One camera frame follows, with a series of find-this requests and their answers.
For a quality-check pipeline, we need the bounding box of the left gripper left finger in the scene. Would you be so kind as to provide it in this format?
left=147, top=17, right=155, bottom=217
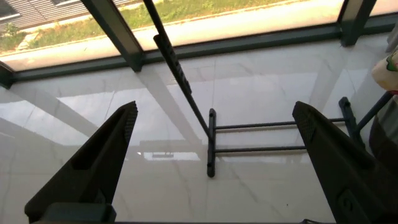
left=24, top=101, right=139, bottom=223

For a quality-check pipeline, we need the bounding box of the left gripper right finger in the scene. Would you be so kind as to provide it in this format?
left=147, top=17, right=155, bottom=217
left=292, top=101, right=398, bottom=224

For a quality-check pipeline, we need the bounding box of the window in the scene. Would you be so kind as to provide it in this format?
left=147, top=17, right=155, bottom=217
left=0, top=0, right=398, bottom=90

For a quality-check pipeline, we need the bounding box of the black clothes rack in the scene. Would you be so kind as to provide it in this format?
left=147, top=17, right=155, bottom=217
left=142, top=0, right=395, bottom=179

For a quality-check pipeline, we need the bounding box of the cream printed garment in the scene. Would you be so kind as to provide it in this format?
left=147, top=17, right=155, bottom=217
left=371, top=49, right=398, bottom=94

